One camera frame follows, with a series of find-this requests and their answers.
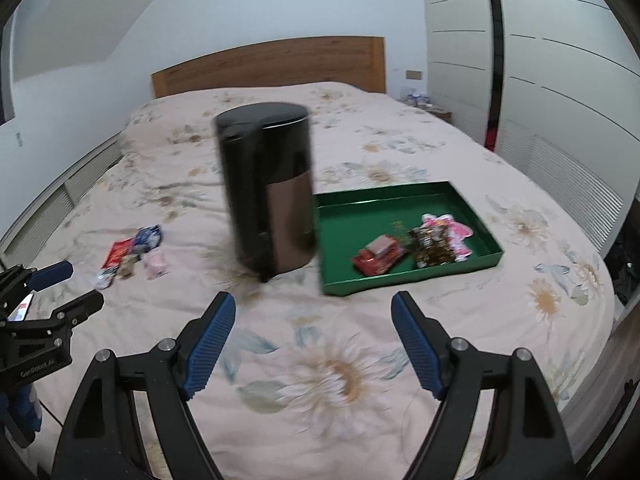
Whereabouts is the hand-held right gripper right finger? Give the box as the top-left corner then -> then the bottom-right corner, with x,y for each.
391,290 -> 576,480

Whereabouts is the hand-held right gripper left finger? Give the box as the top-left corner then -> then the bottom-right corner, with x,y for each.
52,291 -> 237,480

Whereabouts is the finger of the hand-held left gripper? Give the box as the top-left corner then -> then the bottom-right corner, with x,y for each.
7,290 -> 105,333
0,260 -> 74,313

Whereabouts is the red and white snack packet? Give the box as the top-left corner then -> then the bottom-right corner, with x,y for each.
97,241 -> 133,288

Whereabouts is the pink striped snack packet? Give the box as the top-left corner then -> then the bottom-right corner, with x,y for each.
142,250 -> 168,281

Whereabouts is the dark red snack packet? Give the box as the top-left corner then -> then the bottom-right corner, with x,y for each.
352,247 -> 406,277

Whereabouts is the brown and gold snack packet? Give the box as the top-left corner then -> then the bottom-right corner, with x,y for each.
410,225 -> 457,268

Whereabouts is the blue snack packet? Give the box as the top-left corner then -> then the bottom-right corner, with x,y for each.
132,225 -> 163,253

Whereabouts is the red packet with clear window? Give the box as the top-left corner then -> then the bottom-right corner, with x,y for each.
367,236 -> 401,261

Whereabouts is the pink cartoon shaped packet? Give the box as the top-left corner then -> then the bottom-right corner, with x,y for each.
420,214 -> 476,261

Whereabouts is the green tray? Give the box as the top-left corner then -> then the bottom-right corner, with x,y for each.
315,181 -> 505,297

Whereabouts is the black and brown pedal bin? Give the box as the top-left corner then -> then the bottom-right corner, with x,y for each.
215,102 -> 317,283

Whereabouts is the bedside table with bottles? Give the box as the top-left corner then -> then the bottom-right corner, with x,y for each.
400,87 -> 453,123

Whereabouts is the wooden bed headboard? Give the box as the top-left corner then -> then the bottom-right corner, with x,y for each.
151,36 -> 387,98

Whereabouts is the white wardrobe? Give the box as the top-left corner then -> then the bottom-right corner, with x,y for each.
420,0 -> 640,261

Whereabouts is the white slatted wall panel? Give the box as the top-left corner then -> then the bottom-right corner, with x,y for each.
0,140 -> 126,256

